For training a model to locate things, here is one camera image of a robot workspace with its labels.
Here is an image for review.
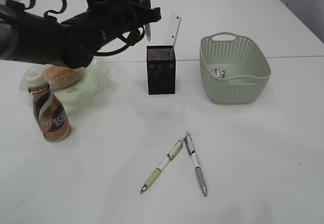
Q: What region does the clear plastic ruler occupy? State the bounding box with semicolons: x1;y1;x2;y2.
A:
164;13;182;47

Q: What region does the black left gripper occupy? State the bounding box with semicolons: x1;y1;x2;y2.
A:
83;0;161;46

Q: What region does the white grey pen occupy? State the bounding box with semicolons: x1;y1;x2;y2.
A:
184;131;208;197

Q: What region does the black mesh pen holder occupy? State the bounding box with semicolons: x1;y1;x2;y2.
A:
146;46;176;95

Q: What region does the yellow grip pen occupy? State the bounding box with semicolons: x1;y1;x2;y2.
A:
140;138;184;194

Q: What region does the large paper ball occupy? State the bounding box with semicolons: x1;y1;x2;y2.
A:
214;67;225;78

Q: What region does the brown Nescafe coffee bottle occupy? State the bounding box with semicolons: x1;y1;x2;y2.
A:
24;69;70;142

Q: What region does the translucent green wavy plate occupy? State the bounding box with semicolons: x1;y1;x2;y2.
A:
29;57;110;106

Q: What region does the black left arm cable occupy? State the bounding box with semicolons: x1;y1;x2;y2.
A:
25;0;145;57

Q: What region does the green plastic woven basket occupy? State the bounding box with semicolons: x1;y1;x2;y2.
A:
199;32;271;104

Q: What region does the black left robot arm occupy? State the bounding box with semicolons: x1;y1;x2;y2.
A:
1;0;161;69

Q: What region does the golden bread roll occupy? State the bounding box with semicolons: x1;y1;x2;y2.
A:
44;66;84;89

